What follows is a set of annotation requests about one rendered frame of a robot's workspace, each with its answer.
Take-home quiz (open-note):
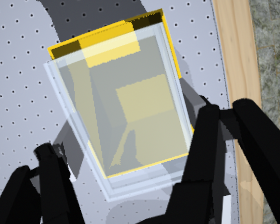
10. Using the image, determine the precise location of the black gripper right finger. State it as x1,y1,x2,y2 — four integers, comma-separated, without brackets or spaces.
162,77,280,224

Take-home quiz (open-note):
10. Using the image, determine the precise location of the light grey base plate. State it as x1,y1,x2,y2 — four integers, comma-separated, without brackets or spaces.
0,0,240,224

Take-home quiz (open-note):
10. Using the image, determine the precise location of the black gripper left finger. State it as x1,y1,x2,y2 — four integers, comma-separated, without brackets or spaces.
0,120,85,224

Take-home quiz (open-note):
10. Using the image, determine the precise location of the yellow open-top bin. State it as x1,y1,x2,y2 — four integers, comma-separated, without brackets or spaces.
47,8,181,78

